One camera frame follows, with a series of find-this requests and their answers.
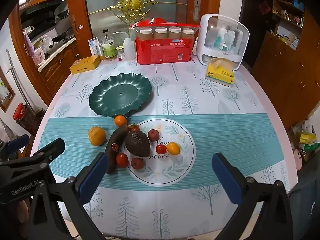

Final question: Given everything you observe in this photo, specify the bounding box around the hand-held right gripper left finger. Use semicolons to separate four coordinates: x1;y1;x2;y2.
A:
27;152;110;240

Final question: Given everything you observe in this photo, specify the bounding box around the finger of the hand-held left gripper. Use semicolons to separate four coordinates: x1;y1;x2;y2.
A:
0;134;30;156
0;138;66;174

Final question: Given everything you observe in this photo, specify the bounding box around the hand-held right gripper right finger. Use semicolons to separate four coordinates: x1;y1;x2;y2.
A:
211;152;293;240

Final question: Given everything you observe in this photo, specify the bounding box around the dark brown banana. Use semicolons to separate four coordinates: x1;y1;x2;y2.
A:
104;124;130;175

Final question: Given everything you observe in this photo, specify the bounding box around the large yellow orange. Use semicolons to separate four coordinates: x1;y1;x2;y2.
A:
88;126;106;146

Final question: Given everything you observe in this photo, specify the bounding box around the dark avocado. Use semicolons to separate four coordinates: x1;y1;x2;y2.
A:
125;131;151;157

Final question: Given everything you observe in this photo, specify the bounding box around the small yellow kumquat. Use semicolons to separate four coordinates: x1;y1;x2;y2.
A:
166;142;181;155

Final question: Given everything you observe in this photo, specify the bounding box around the dark green scalloped plate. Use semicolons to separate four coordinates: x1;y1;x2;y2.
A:
89;72;153;118

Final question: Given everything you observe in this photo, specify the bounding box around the brown woven basket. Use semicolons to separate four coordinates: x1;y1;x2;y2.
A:
15;109;42;136

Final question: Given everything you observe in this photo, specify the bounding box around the dark red cherry tomato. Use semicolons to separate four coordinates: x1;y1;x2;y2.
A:
130;157;145;170

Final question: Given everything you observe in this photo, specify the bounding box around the tree print tablecloth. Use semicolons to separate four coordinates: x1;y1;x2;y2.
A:
36;57;292;240

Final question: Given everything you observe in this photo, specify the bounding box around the blue grey cloth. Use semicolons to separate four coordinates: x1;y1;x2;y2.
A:
287;142;320;240

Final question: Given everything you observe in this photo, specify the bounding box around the yellow plastic bag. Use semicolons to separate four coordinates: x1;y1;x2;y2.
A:
299;132;318;145

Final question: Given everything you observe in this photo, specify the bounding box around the yellow cardboard box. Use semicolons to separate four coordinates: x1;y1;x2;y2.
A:
69;56;100;75

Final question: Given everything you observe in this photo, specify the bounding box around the yellow tissue pack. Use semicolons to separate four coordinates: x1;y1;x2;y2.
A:
205;57;235;87

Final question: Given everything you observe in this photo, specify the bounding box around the blue white carton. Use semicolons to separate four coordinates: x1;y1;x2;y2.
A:
88;37;100;56

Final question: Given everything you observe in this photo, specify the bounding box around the black wok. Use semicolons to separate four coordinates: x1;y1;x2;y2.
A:
51;31;75;43

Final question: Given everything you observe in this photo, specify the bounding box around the green label glass bottle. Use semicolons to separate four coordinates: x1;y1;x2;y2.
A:
101;29;117;61

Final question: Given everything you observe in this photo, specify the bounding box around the white bottle storage cabinet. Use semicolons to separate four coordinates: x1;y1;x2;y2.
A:
195;14;250;71

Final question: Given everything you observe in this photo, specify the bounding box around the white squeeze bottle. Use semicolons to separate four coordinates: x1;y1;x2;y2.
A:
113;31;137;61

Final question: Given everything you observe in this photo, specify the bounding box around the kitchen range hood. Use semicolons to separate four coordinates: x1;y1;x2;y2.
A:
20;0;69;18

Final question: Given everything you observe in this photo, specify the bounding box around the red box of jars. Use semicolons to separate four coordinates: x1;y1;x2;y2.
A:
130;18;201;65

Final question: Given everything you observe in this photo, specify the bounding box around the frosted glass wooden door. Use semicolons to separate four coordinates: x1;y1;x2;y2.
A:
65;0;222;63

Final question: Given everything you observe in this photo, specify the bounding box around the gold door ornament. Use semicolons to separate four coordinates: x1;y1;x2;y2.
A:
89;0;188;28

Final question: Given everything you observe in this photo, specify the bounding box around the wooden display shelf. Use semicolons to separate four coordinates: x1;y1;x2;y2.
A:
271;0;306;52

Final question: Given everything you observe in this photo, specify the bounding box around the silver door lock handle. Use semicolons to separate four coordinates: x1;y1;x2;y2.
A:
194;0;201;22

